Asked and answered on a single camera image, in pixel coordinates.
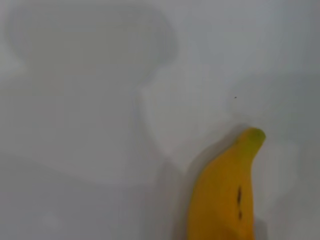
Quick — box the yellow banana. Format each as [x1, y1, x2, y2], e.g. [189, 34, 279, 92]
[187, 127, 267, 240]

